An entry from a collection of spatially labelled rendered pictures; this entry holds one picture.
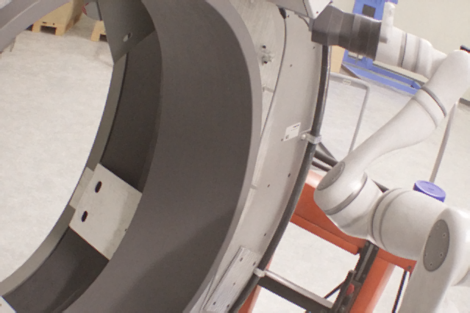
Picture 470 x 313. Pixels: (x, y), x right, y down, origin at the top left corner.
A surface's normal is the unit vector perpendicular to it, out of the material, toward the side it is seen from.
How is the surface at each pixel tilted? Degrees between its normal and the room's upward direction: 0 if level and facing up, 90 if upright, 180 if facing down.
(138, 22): 90
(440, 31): 90
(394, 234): 96
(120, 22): 90
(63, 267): 41
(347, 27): 46
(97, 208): 63
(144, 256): 59
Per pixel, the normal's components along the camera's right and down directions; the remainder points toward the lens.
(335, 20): 0.06, -0.45
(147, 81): -0.60, 0.26
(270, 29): 0.78, 0.40
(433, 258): -0.95, -0.10
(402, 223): -0.69, -0.20
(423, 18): 0.06, 0.36
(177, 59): -0.62, 0.60
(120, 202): -0.41, -0.30
